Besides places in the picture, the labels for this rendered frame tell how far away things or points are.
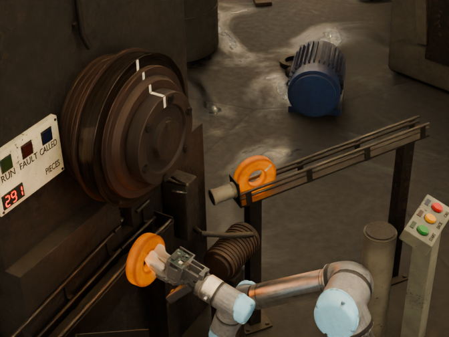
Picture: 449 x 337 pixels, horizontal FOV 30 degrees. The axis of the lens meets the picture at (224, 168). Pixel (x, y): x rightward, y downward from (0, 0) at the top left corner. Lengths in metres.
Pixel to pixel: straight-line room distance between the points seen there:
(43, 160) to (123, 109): 0.26
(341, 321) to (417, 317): 1.12
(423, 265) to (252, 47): 2.82
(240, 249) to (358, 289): 0.87
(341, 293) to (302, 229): 1.77
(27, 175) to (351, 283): 0.91
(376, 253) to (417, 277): 0.18
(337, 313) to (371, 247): 0.95
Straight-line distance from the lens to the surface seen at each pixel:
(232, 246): 2.96
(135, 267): 2.39
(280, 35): 5.74
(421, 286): 3.15
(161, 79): 2.43
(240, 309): 2.32
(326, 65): 4.65
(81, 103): 2.33
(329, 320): 2.17
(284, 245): 3.81
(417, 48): 5.09
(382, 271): 3.13
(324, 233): 3.89
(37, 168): 2.36
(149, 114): 2.33
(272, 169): 2.99
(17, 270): 2.42
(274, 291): 2.40
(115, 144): 2.34
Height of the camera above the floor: 2.39
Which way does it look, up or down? 34 degrees down
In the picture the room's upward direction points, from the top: 1 degrees counter-clockwise
